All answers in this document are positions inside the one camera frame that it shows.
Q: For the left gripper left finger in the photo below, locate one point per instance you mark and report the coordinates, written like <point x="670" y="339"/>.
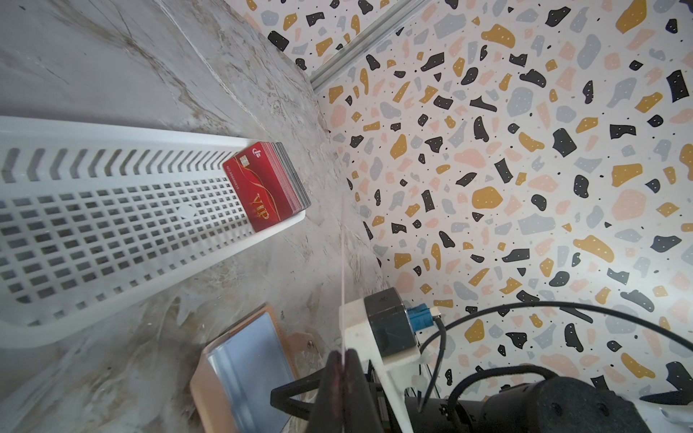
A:
<point x="327" y="413"/>

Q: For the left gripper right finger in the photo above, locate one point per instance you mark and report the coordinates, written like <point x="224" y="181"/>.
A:
<point x="360" y="414"/>

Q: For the tan leather card holder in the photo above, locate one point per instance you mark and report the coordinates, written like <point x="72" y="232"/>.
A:
<point x="231" y="386"/>

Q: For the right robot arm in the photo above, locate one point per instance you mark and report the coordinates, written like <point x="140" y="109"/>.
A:
<point x="555" y="405"/>

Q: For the red card stack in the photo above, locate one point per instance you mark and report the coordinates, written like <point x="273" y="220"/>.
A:
<point x="267" y="184"/>

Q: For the white plastic basket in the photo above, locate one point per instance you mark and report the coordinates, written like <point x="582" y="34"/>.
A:
<point x="95" y="218"/>

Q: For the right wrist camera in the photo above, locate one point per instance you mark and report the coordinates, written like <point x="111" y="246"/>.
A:
<point x="383" y="330"/>

